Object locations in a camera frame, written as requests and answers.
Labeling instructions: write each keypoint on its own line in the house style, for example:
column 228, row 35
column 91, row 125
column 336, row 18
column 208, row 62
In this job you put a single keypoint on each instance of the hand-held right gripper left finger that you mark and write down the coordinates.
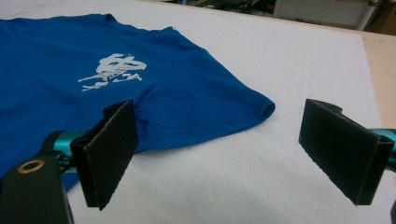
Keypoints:
column 107, row 155

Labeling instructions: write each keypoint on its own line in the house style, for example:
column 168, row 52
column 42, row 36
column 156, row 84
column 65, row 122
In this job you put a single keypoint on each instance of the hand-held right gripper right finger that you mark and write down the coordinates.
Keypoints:
column 342, row 149

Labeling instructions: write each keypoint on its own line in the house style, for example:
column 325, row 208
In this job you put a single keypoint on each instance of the blue t-shirt with white print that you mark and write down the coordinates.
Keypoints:
column 186, row 93

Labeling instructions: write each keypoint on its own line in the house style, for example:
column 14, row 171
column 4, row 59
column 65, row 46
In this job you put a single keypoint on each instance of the white felt mat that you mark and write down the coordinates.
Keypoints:
column 249, row 186

